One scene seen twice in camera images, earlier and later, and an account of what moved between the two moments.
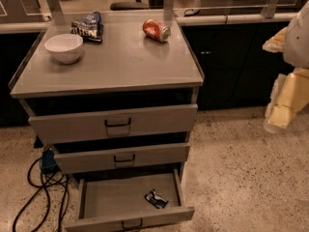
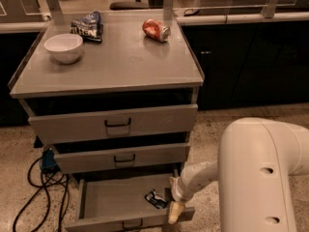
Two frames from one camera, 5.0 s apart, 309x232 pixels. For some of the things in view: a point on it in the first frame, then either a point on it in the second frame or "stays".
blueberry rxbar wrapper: (155, 200) stays
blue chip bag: (90, 28) stays
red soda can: (156, 30) stays
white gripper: (297, 41) → (179, 190)
